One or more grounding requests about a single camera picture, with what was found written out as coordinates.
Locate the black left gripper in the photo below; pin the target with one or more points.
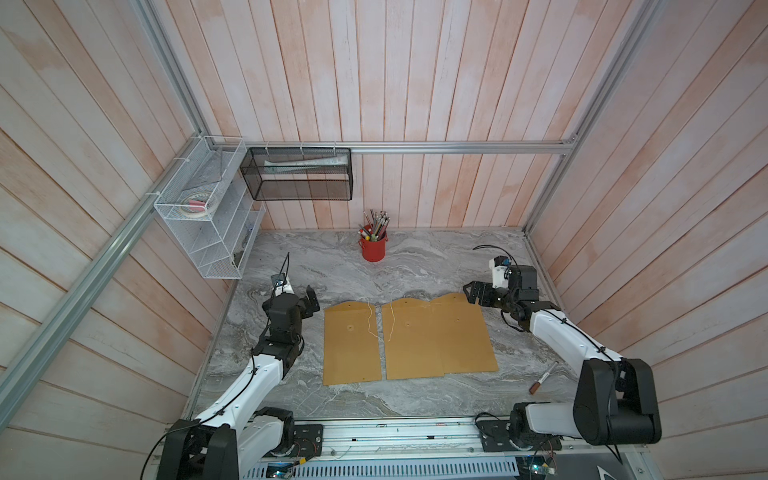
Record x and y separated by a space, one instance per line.
306 302

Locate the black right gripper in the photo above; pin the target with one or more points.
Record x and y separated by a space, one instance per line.
483 293

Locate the brown kraft file bag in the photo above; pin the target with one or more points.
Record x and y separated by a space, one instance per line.
410 339
462 335
351 344

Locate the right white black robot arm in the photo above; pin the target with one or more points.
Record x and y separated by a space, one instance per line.
615 402

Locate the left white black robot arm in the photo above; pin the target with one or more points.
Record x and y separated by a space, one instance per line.
237 430

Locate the red metal pen bucket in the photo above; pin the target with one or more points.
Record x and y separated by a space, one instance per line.
372 251

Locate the bundle of pens and pencils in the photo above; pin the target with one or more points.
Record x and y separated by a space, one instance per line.
375 227

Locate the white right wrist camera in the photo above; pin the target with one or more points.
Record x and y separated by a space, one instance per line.
502 271

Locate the white wire mesh shelf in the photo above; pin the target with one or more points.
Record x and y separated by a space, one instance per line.
217 245

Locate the black mesh wall basket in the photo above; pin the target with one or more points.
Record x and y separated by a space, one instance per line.
298 173

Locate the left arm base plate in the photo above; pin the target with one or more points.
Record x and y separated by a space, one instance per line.
303 441

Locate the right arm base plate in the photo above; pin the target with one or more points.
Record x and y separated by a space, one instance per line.
498 435

